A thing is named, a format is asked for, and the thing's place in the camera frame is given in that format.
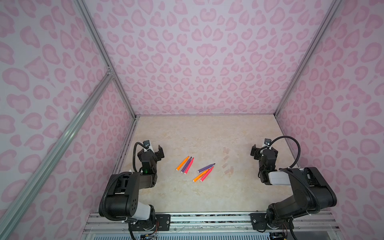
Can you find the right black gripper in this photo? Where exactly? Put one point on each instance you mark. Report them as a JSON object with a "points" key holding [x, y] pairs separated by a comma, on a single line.
{"points": [[265, 153]]}

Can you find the pink pen group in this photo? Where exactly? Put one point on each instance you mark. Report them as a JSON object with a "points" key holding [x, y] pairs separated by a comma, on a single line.
{"points": [[206, 174], [189, 166]]}

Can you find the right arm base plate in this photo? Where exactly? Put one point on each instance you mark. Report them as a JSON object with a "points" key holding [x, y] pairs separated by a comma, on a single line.
{"points": [[259, 222]]}

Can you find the orange pen group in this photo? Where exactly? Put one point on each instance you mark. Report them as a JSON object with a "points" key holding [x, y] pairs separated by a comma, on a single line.
{"points": [[200, 176], [182, 163]]}

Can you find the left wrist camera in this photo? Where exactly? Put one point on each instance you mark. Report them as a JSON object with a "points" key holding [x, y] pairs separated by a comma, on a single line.
{"points": [[146, 144]]}

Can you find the orange pen left group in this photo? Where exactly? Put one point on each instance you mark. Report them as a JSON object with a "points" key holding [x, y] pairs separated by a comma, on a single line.
{"points": [[182, 163]]}

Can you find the orange pen right group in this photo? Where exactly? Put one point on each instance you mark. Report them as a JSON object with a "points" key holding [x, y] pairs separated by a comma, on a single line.
{"points": [[200, 176]]}

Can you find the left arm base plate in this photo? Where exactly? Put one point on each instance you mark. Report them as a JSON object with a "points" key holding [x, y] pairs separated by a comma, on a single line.
{"points": [[159, 222]]}

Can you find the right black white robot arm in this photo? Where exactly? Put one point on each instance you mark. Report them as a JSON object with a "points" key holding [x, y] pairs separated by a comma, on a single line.
{"points": [[310, 191]]}

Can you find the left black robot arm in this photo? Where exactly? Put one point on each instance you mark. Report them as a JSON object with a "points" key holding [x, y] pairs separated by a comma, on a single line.
{"points": [[120, 200]]}

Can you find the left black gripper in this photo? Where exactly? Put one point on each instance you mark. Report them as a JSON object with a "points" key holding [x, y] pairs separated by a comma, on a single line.
{"points": [[150, 154]]}

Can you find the diagonal aluminium frame bar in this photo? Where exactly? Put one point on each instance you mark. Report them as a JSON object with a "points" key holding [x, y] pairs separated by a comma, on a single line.
{"points": [[20, 205]]}

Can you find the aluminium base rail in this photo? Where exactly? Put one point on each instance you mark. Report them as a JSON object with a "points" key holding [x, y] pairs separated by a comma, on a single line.
{"points": [[217, 226]]}

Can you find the purple pen group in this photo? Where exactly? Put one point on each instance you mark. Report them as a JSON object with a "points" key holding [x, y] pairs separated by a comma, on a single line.
{"points": [[186, 165], [205, 168]]}

